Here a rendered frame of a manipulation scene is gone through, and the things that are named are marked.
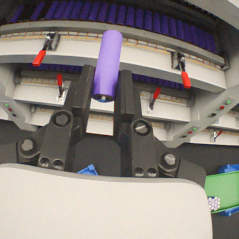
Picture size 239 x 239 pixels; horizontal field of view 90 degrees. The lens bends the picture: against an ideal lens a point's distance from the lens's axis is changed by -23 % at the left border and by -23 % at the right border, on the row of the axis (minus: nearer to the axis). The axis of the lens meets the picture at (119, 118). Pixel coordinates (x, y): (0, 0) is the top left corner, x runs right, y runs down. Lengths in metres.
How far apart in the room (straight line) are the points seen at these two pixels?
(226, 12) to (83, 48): 0.28
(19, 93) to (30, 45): 0.22
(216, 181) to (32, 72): 0.96
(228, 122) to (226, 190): 0.41
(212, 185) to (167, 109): 0.54
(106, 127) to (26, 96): 0.34
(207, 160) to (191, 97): 0.50
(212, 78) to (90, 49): 0.29
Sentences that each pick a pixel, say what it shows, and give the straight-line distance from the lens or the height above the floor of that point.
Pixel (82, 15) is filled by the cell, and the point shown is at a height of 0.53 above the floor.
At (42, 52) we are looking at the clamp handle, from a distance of 0.29.
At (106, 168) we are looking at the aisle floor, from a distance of 0.69.
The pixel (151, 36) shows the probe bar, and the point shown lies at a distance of 0.33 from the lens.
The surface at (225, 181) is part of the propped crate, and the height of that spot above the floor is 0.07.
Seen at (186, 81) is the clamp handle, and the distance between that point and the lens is 0.29.
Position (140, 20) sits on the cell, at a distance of 0.36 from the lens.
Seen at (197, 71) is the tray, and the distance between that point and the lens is 0.37.
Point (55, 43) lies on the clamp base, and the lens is 0.33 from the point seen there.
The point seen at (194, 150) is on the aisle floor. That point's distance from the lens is 0.89.
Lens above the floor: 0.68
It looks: 61 degrees down
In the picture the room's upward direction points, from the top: 20 degrees clockwise
